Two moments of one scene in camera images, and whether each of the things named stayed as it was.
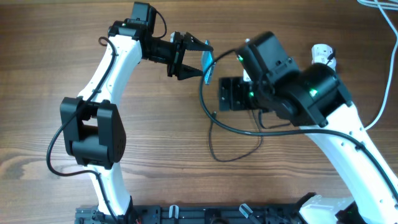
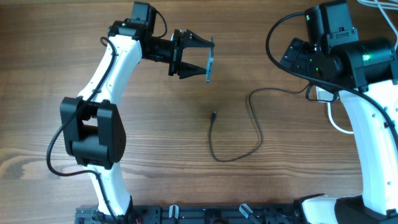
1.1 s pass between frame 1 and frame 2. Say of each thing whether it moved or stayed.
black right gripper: moved
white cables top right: stayed
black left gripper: stayed
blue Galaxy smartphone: moved
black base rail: stayed
